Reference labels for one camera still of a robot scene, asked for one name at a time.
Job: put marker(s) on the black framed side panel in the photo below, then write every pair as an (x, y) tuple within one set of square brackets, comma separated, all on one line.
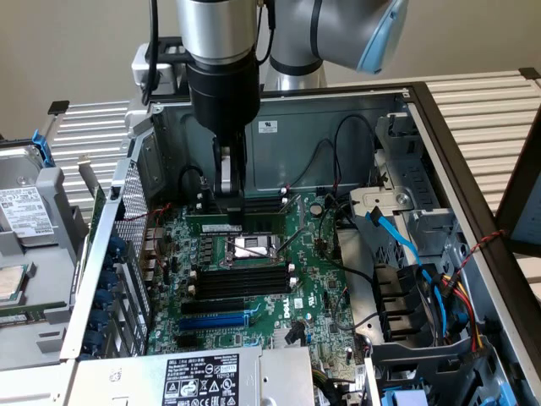
[(524, 169)]

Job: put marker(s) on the black plastic fan duct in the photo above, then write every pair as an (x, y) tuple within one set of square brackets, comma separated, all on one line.
[(393, 296)]

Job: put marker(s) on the blue plastic tab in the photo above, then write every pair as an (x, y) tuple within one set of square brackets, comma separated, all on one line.
[(403, 398)]

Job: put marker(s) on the green graphics card silver bracket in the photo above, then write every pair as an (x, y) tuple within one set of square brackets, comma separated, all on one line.
[(98, 203)]

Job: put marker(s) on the short black expansion slot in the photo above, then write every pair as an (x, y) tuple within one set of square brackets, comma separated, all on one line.
[(188, 341)]

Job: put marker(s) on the blue expansion slot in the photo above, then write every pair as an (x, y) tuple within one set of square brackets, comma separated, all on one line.
[(211, 323)]

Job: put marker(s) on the long black expansion slot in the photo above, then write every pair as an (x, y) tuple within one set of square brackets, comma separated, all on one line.
[(211, 306)]

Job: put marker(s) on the silver metal disk bay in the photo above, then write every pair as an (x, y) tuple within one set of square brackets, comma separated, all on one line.
[(406, 169)]

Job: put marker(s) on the silver CPU socket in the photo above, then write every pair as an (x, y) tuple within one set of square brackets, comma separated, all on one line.
[(253, 243)]

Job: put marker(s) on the silver hard disk white label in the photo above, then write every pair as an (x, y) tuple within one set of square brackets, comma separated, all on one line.
[(21, 211)]

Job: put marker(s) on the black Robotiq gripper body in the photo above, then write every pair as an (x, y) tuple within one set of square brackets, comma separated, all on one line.
[(224, 93)]

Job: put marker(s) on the grey parts rack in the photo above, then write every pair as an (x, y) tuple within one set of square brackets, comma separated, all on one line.
[(55, 262)]

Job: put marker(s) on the black end cap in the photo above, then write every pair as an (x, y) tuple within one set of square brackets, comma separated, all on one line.
[(529, 72), (59, 108)]

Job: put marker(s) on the open grey PC case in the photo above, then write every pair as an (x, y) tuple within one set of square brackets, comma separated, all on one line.
[(296, 160)]

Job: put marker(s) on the silver power supply with label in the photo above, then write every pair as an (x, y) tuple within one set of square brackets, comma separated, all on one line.
[(274, 380)]

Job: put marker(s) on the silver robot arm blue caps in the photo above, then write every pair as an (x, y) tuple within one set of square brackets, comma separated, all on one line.
[(215, 25)]

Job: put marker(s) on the green RAM stick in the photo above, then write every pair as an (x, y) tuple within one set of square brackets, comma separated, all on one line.
[(29, 308), (264, 222)]

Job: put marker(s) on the green Dell motherboard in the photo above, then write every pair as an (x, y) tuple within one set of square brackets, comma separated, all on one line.
[(313, 275)]

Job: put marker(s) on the blue plastic latch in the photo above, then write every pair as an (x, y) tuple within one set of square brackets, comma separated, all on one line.
[(40, 148)]

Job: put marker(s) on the silver coin battery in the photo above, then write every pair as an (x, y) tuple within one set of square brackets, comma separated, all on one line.
[(316, 208)]

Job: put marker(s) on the small silver heatsink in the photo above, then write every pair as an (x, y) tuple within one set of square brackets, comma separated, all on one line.
[(279, 338)]

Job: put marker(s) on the RAM slot with black clips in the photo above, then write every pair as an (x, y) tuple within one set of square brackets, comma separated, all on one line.
[(262, 203), (245, 279), (245, 293)]

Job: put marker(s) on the silver CPU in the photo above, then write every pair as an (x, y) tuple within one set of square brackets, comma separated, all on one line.
[(10, 283)]

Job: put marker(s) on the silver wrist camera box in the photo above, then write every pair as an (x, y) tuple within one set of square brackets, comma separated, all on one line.
[(141, 69)]

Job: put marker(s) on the white sticker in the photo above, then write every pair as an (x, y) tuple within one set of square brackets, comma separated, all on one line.
[(268, 127)]

